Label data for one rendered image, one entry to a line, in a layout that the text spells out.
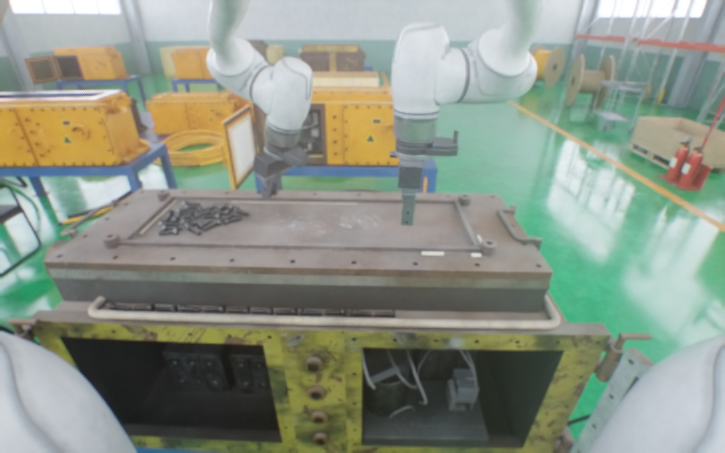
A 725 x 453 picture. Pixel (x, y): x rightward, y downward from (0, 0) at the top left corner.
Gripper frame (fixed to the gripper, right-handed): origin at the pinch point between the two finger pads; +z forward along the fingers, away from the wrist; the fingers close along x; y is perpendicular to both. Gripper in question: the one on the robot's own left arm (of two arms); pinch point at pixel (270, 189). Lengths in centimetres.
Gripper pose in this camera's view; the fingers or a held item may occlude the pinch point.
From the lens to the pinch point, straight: 111.6
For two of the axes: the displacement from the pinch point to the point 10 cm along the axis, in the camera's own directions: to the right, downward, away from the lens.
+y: -8.0, -5.6, 2.3
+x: -5.1, 4.3, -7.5
